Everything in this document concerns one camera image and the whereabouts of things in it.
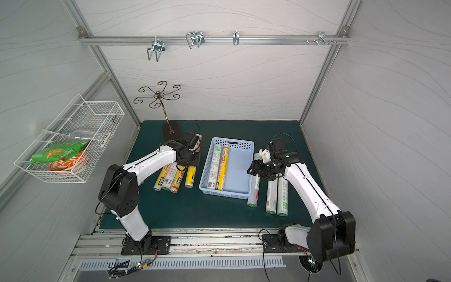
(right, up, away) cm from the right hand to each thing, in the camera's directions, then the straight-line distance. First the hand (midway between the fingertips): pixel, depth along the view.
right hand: (254, 172), depth 80 cm
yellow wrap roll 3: (-31, -1, +6) cm, 32 cm away
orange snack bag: (-71, +7, -18) cm, 73 cm away
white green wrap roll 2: (+1, -8, +6) cm, 10 cm away
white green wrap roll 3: (+9, -12, +4) cm, 16 cm away
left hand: (-29, +4, +10) cm, 31 cm away
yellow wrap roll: (-48, -5, +10) cm, 49 cm away
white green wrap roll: (-20, 0, +13) cm, 24 cm away
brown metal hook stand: (-51, +21, +33) cm, 64 cm away
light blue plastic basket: (-6, -2, +21) cm, 22 cm away
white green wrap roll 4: (+14, -13, +4) cm, 19 cm away
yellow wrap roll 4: (-16, -1, +15) cm, 22 cm away
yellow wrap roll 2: (-39, -5, +10) cm, 40 cm away
